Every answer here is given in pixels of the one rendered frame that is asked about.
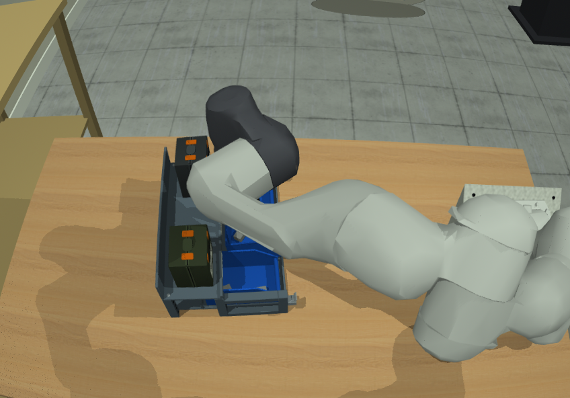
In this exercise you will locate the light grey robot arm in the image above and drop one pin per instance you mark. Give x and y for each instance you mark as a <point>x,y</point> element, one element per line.
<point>502,266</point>

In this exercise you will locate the blue bin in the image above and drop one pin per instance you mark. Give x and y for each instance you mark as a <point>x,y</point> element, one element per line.
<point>267,198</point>
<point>246,243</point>
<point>247,269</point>

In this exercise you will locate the dark green case with orange latches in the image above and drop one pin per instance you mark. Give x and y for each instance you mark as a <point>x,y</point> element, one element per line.
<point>190,256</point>

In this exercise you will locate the grey metal shelf rack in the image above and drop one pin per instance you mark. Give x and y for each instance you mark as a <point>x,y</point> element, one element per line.
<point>174,210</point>

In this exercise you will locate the black hard case with orange latches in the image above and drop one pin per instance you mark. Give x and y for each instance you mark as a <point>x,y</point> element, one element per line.
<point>188,151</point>

